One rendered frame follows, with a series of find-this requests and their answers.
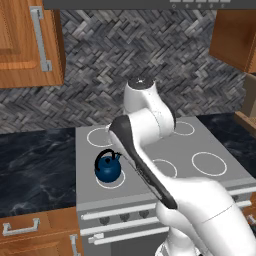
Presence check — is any grey stove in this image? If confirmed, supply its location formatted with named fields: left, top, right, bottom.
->
left=74, top=115, right=256, bottom=256

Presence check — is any blue kettle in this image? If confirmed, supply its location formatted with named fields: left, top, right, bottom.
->
left=94, top=148, right=123, bottom=184

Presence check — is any wooden drawer front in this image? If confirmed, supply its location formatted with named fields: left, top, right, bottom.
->
left=0, top=206, right=81, bottom=242
left=241, top=191, right=256, bottom=235

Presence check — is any wooden side cabinet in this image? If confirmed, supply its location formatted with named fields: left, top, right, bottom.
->
left=233, top=72, right=256, bottom=138

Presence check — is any grey range hood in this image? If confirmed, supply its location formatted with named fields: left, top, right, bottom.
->
left=42, top=0, right=256, bottom=11

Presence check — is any wooden base cupboard door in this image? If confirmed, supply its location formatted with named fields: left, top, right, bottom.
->
left=0, top=232, right=85, bottom=256

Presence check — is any white oven door handle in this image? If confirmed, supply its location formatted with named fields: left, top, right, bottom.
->
left=87, top=225, right=170, bottom=246

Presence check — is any grey cupboard door handle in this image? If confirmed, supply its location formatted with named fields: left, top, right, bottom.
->
left=29, top=5, right=54, bottom=73

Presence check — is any grey base cupboard handle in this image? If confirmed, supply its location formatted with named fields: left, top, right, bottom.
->
left=68, top=233, right=82, bottom=256

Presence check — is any wooden wall cupboard door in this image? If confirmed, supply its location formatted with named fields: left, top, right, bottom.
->
left=0, top=0, right=66, bottom=90

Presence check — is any wooden wall cupboard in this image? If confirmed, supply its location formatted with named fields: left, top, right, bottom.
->
left=208, top=9, right=256, bottom=75

